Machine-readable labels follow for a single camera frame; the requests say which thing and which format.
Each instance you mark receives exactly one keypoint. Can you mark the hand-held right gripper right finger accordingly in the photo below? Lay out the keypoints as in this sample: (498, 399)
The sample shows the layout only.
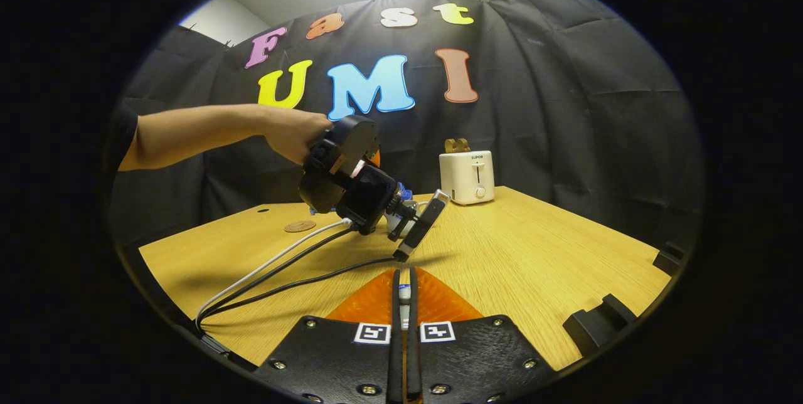
(413, 360)

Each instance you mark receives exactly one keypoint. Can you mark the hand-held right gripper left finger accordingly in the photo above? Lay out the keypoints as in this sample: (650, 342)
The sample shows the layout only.
(395, 354)

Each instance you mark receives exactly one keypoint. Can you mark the clear water bottle pink label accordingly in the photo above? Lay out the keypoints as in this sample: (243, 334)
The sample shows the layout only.
(357, 169)

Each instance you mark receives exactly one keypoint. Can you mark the white teacup blue pattern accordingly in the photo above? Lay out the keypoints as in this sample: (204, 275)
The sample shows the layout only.
(409, 209)

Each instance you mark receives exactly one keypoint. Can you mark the round wooden coaster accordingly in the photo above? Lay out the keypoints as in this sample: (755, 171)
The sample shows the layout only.
(300, 226)

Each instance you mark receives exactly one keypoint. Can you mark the brown toast slice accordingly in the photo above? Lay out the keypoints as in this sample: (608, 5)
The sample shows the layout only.
(464, 145)
(451, 145)

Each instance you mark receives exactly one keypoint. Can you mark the white toaster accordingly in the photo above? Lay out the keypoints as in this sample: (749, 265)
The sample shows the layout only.
(467, 178)

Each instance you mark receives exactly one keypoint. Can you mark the black bracket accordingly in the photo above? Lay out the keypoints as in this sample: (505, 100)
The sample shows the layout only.
(668, 261)
(590, 329)

